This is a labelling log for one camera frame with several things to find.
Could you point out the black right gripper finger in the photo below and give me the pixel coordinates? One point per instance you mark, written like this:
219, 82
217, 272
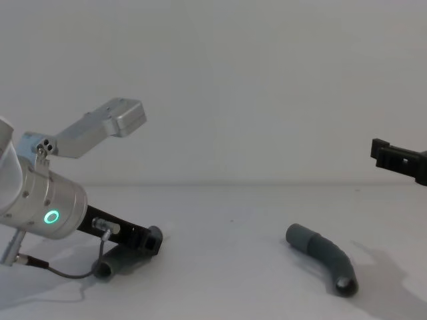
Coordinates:
402, 163
380, 146

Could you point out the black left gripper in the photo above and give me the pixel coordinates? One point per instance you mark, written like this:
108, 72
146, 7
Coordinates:
128, 231

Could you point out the straight grey plastic pipe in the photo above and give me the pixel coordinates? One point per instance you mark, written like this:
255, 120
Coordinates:
110, 265

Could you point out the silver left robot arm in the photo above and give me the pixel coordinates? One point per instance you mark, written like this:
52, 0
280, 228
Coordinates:
50, 200

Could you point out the white table cloth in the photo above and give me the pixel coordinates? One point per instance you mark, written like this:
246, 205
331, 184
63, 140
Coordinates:
233, 266

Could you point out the curved grey plastic pipe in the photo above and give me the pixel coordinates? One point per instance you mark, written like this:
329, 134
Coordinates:
325, 253

